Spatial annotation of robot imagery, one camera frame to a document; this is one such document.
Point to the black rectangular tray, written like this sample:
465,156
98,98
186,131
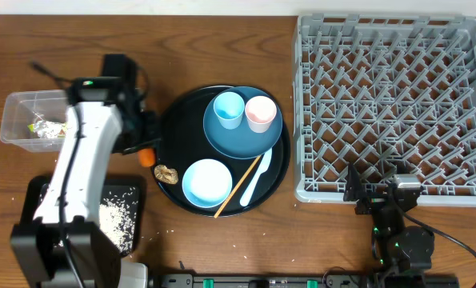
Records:
38,186

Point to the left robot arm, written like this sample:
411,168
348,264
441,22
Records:
62,245

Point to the pink cup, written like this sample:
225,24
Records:
260,112

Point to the brown walnut shell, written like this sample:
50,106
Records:
166,175

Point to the grey dishwasher rack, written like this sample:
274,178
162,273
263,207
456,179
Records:
388,95

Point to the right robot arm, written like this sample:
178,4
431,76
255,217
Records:
404,251

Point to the dark blue plate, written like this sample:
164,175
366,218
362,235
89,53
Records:
241,142

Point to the yellow snack wrapper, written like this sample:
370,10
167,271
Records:
47,129

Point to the clear plastic bin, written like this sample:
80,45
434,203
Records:
23,110

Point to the round black tray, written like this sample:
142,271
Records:
184,142

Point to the light blue bowl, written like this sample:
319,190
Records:
207,183

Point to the orange carrot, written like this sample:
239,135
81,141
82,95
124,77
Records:
147,157

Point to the light blue plastic spoon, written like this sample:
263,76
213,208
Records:
262,168

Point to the wooden chopstick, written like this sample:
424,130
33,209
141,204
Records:
236,187

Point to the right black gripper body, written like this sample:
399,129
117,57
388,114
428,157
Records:
372,202

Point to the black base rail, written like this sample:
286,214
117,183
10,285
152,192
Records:
328,280

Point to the light blue cup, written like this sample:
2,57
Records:
229,108

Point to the pile of white rice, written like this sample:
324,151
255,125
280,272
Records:
118,213

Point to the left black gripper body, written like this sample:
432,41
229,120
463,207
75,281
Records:
144,130

